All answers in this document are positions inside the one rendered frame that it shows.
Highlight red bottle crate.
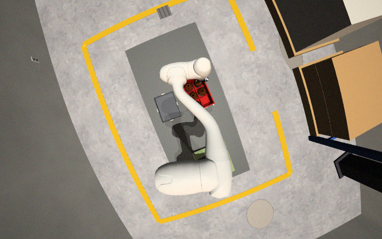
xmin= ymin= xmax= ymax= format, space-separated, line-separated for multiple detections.
xmin=186 ymin=79 xmax=214 ymax=108

